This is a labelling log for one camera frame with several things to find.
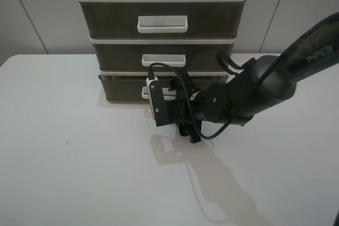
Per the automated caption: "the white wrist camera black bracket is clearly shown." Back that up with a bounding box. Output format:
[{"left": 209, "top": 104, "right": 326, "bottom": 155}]
[{"left": 146, "top": 77, "right": 170, "bottom": 127}]

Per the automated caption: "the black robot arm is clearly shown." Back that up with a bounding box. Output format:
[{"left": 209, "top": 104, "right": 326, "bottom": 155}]
[{"left": 167, "top": 13, "right": 338, "bottom": 143}]

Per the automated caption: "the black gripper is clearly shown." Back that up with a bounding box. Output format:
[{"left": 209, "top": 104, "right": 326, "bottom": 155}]
[{"left": 165, "top": 69, "right": 212, "bottom": 143}]

